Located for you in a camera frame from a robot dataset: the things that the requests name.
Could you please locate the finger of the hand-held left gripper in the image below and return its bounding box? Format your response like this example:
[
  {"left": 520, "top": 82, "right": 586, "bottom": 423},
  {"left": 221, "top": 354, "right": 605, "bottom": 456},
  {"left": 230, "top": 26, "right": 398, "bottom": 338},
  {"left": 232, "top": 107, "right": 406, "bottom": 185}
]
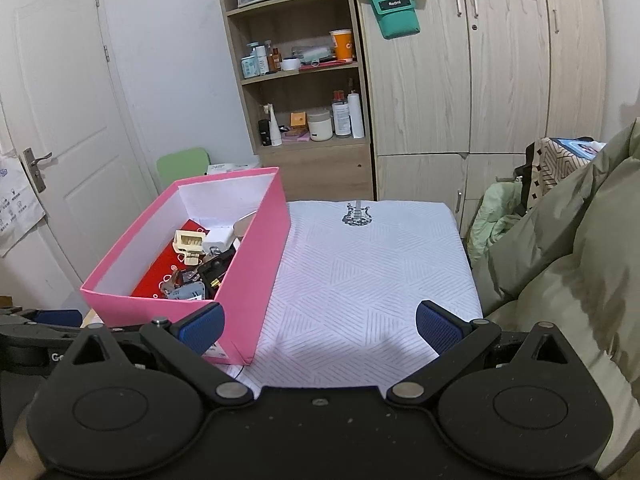
[{"left": 20, "top": 308, "right": 86, "bottom": 330}]

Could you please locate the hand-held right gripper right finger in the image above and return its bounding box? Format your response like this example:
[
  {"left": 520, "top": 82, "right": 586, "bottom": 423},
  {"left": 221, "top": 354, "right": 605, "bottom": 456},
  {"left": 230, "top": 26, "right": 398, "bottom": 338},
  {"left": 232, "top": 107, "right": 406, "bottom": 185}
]
[{"left": 385, "top": 300, "right": 571, "bottom": 408}]

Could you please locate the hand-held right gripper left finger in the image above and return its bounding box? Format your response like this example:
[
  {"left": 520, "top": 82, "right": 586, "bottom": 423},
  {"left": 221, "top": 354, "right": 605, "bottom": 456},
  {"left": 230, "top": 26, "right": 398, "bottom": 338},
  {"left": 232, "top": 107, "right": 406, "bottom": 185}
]
[{"left": 70, "top": 302, "right": 253, "bottom": 408}]

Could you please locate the pink cardboard box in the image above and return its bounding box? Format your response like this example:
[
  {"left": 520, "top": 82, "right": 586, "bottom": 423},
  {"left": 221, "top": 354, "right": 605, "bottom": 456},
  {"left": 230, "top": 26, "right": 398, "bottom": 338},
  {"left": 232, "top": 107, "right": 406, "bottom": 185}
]
[{"left": 80, "top": 166, "right": 292, "bottom": 366}]

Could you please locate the metal key bunch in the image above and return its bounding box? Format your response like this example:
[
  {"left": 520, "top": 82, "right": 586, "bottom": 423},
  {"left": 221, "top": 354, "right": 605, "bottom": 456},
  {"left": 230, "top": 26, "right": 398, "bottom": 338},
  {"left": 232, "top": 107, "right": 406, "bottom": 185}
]
[{"left": 159, "top": 266, "right": 207, "bottom": 301}]

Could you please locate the black plastic object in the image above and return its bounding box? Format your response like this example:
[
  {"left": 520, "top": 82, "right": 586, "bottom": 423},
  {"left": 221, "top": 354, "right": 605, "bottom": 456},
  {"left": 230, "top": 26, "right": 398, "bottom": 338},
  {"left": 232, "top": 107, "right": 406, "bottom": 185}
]
[{"left": 197, "top": 250, "right": 236, "bottom": 286}]

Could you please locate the red paper envelope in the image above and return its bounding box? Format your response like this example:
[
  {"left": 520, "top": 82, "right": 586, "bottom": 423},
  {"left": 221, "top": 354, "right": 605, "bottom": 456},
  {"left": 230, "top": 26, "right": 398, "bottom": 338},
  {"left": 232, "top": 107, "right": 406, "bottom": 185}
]
[{"left": 131, "top": 219, "right": 206, "bottom": 301}]

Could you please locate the beige phone stand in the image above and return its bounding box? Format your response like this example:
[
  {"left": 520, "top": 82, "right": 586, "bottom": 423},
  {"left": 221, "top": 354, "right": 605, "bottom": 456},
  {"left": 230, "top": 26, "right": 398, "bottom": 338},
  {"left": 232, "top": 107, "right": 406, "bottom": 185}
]
[{"left": 172, "top": 229, "right": 208, "bottom": 266}]

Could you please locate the white striped bed sheet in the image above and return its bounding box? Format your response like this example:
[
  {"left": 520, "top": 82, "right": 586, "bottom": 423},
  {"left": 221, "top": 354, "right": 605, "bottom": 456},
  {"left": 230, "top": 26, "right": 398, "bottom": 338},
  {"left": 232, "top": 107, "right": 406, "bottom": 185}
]
[{"left": 227, "top": 200, "right": 483, "bottom": 396}]

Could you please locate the white charger block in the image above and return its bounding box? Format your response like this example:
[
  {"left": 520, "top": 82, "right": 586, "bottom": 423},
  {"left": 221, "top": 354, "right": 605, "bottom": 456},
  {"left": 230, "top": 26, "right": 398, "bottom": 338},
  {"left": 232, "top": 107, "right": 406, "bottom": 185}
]
[{"left": 202, "top": 227, "right": 236, "bottom": 251}]

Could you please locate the light green clothing pile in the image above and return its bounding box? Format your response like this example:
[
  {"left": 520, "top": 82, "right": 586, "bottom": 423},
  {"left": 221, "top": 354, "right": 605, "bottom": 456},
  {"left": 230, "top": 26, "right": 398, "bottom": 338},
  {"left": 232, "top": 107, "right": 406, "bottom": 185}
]
[{"left": 467, "top": 182, "right": 526, "bottom": 256}]

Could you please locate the white printed hanging bag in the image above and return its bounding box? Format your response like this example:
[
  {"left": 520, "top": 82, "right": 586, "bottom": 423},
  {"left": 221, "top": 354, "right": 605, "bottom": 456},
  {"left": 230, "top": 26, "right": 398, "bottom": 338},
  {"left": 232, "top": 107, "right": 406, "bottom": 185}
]
[{"left": 0, "top": 147, "right": 47, "bottom": 258}]

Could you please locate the olive green duvet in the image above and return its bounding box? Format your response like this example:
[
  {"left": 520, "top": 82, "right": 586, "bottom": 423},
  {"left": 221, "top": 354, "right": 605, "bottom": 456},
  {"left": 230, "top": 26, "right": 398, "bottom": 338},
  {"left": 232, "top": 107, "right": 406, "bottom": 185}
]
[{"left": 472, "top": 117, "right": 640, "bottom": 480}]

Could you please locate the green folding board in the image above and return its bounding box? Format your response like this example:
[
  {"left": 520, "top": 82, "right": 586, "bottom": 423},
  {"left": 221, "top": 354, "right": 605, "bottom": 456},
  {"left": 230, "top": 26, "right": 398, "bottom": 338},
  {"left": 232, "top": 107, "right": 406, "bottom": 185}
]
[{"left": 156, "top": 147, "right": 213, "bottom": 195}]

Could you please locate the toilet paper pack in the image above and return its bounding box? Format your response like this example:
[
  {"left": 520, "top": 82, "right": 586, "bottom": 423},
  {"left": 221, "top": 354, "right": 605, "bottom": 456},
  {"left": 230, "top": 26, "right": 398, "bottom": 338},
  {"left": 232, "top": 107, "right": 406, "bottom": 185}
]
[{"left": 206, "top": 161, "right": 261, "bottom": 177}]

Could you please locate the wooden shelf cabinet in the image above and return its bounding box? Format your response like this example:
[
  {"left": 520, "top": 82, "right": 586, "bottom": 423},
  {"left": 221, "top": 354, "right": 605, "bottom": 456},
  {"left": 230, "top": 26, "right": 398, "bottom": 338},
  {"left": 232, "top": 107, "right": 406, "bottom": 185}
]
[{"left": 212, "top": 0, "right": 377, "bottom": 201}]

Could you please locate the patterned tote bag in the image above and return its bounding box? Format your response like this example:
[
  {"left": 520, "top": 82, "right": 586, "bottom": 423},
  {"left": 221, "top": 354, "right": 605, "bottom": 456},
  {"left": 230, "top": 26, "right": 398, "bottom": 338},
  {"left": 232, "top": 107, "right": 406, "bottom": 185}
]
[{"left": 520, "top": 136, "right": 608, "bottom": 201}]

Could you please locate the white door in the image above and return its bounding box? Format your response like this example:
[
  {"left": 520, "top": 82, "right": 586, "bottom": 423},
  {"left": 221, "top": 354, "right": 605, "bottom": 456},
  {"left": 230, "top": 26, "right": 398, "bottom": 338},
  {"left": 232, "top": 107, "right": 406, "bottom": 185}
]
[{"left": 0, "top": 0, "right": 161, "bottom": 306}]

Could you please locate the white cosmetic tube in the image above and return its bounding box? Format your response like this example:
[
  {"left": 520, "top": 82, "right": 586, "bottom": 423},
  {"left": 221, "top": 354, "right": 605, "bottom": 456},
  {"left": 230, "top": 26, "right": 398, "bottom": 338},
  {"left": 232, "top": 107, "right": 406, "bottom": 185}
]
[{"left": 263, "top": 104, "right": 283, "bottom": 147}]

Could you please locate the white cylinder bottle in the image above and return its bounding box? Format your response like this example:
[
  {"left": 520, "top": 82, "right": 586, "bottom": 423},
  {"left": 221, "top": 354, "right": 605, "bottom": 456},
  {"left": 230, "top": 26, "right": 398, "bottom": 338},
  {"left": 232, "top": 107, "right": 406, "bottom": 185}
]
[{"left": 348, "top": 91, "right": 365, "bottom": 139}]

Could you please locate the white round jar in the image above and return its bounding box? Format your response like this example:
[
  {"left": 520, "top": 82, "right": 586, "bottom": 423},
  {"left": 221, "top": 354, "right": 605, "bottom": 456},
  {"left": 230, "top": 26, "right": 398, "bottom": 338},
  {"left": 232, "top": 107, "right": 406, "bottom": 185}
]
[{"left": 307, "top": 111, "right": 334, "bottom": 142}]

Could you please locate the clear bottle white label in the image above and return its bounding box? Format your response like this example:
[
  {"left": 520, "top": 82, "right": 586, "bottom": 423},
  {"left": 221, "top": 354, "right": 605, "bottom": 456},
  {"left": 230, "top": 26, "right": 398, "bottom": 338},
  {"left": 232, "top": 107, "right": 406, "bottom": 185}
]
[{"left": 332, "top": 91, "right": 351, "bottom": 138}]

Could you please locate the light wooden wardrobe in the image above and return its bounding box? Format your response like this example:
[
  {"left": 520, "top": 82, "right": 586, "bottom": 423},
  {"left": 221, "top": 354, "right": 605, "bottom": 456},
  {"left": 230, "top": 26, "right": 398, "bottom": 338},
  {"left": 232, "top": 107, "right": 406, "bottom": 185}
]
[{"left": 350, "top": 0, "right": 621, "bottom": 231}]

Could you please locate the orange paper cup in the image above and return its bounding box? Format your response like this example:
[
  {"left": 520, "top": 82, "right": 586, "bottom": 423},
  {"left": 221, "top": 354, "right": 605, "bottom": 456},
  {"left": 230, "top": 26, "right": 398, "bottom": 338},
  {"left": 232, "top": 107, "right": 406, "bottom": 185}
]
[{"left": 329, "top": 29, "right": 355, "bottom": 62}]

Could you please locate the teal hanging pouch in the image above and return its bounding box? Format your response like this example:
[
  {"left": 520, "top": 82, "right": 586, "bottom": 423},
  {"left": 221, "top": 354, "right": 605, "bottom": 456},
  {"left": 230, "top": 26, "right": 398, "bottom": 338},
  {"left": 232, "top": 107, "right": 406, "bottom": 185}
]
[{"left": 369, "top": 0, "right": 421, "bottom": 40}]

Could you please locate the metal door handle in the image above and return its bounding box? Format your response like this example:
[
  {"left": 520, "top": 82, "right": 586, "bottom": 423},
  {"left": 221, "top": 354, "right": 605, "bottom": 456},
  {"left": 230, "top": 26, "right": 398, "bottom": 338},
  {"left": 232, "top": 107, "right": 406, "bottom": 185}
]
[{"left": 20, "top": 147, "right": 53, "bottom": 193}]

